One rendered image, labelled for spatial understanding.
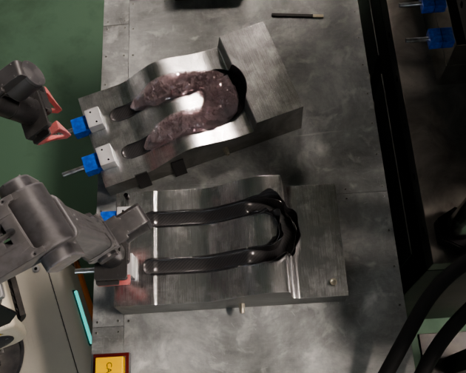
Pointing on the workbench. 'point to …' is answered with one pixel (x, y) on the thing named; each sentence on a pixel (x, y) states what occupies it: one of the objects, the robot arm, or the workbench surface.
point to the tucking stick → (297, 15)
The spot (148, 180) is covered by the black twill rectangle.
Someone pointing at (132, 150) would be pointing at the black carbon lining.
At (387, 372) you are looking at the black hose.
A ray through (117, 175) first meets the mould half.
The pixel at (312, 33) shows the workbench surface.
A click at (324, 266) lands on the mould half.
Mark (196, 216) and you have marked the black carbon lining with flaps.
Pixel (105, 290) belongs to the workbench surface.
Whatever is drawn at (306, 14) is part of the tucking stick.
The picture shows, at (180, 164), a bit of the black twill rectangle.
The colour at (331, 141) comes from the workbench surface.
